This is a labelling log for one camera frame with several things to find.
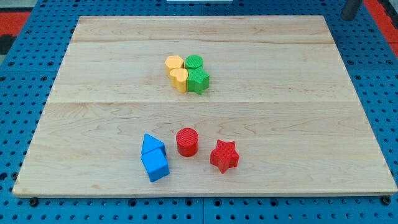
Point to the red cylinder block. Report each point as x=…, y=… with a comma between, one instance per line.
x=187, y=142

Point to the green star block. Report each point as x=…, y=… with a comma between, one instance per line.
x=198, y=80

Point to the yellow heart block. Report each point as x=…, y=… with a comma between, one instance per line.
x=178, y=78

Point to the green cylinder block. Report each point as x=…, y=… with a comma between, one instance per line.
x=193, y=62

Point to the red star block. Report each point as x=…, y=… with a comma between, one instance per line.
x=224, y=155

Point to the yellow pentagon block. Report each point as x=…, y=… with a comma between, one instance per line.
x=173, y=62

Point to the blue triangle block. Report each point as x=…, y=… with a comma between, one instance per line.
x=151, y=143

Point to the blue cube block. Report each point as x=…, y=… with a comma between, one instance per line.
x=155, y=164

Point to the wooden board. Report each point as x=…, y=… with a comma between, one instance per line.
x=278, y=88

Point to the grey cylindrical post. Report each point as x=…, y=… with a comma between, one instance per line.
x=350, y=9

